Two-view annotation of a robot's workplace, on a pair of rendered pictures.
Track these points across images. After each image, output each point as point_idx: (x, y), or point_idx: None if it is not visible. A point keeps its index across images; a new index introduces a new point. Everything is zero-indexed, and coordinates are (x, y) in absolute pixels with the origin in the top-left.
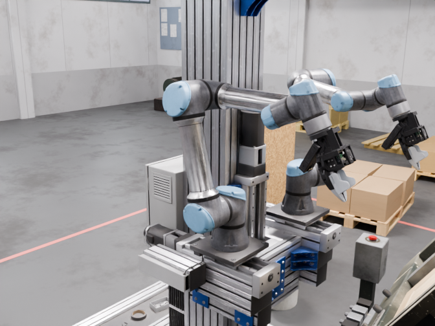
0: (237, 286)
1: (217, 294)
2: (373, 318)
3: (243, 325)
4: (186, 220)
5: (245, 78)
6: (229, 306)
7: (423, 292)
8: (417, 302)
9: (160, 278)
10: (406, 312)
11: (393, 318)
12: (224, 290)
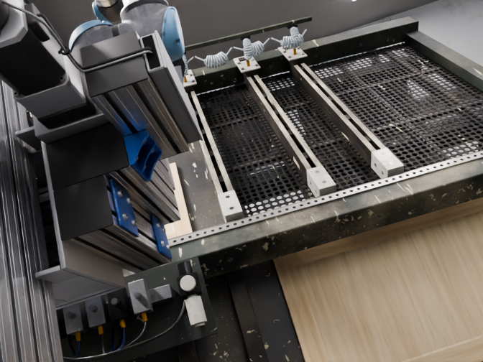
0: (164, 171)
1: (158, 187)
2: (123, 271)
3: (166, 252)
4: (177, 26)
5: None
6: (148, 225)
7: (210, 166)
8: (221, 165)
9: (186, 103)
10: (223, 171)
11: (216, 184)
12: (160, 179)
